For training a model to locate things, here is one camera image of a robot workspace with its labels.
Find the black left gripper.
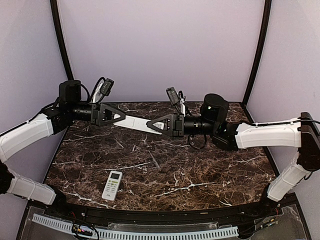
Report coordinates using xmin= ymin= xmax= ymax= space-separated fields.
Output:
xmin=68 ymin=102 xmax=128 ymax=126

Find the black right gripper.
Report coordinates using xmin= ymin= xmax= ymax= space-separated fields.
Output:
xmin=147 ymin=112 xmax=218 ymax=138

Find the white KT-16 remote control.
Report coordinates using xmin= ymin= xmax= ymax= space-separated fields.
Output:
xmin=113 ymin=115 xmax=162 ymax=135

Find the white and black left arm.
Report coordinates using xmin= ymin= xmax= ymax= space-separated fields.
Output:
xmin=0 ymin=77 xmax=126 ymax=218

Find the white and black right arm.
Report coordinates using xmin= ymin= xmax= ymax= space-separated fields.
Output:
xmin=146 ymin=93 xmax=320 ymax=217

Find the white remote with green buttons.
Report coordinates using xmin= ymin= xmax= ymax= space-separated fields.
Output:
xmin=101 ymin=170 xmax=123 ymax=201

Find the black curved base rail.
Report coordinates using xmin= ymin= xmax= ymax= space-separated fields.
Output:
xmin=44 ymin=197 xmax=283 ymax=226

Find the white slotted cable duct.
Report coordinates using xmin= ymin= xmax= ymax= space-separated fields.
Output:
xmin=32 ymin=213 xmax=239 ymax=240

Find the right black frame post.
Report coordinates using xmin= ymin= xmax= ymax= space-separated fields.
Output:
xmin=241 ymin=0 xmax=272 ymax=108

